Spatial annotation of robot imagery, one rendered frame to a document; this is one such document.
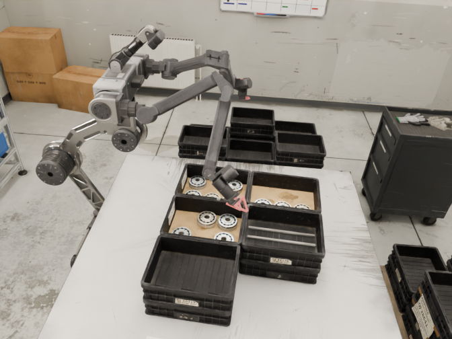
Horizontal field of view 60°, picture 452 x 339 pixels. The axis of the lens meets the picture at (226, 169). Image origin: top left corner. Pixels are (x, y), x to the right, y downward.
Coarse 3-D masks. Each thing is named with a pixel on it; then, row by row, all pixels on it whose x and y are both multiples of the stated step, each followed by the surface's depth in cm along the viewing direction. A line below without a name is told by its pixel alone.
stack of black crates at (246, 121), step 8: (232, 112) 359; (240, 112) 371; (248, 112) 370; (256, 112) 370; (264, 112) 369; (272, 112) 364; (232, 120) 368; (240, 120) 369; (248, 120) 370; (256, 120) 371; (264, 120) 371; (272, 120) 356; (232, 128) 350; (240, 128) 350; (248, 128) 349; (256, 128) 349; (264, 128) 348; (272, 128) 348; (232, 136) 355; (240, 136) 354; (248, 136) 353; (256, 136) 352; (264, 136) 351; (272, 136) 351
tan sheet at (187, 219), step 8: (176, 216) 213; (184, 216) 213; (192, 216) 213; (216, 216) 214; (176, 224) 208; (184, 224) 208; (192, 224) 208; (216, 224) 209; (240, 224) 210; (192, 232) 204; (200, 232) 204; (208, 232) 204; (216, 232) 204; (232, 232) 205
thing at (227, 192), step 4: (228, 184) 183; (224, 188) 181; (228, 188) 181; (220, 192) 183; (224, 192) 181; (228, 192) 181; (232, 192) 182; (236, 192) 181; (224, 196) 182; (228, 196) 182; (232, 196) 181; (224, 200) 187; (228, 200) 180; (232, 200) 179
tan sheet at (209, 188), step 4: (188, 180) 238; (208, 180) 239; (188, 184) 235; (208, 184) 236; (244, 184) 238; (184, 188) 232; (188, 188) 232; (204, 188) 233; (208, 188) 233; (212, 188) 233; (244, 188) 234; (184, 192) 229; (200, 192) 230; (204, 192) 230; (208, 192) 230; (212, 192) 230; (216, 192) 230; (244, 192) 231; (240, 196) 228; (244, 196) 228
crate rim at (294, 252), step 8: (248, 208) 206; (264, 208) 207; (272, 208) 207; (280, 208) 207; (320, 216) 203; (320, 224) 199; (248, 248) 186; (256, 248) 185; (264, 248) 184; (272, 248) 184; (280, 248) 184; (304, 256) 184; (312, 256) 183; (320, 256) 182
